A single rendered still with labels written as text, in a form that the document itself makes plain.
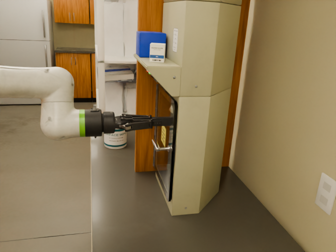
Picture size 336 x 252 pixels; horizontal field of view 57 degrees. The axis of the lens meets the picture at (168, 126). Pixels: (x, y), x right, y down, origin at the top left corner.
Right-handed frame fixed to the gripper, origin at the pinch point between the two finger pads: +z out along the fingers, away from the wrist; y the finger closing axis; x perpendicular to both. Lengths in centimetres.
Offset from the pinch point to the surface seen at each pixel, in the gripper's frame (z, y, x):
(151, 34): -1.8, 15.8, -28.4
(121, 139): -8, 61, 32
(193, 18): 7.5, -4.6, -35.0
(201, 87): 12.1, -4.7, -13.3
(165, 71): -0.5, -4.6, -18.4
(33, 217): -74, 138, 131
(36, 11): -109, 484, -29
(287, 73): 48, 1, -17
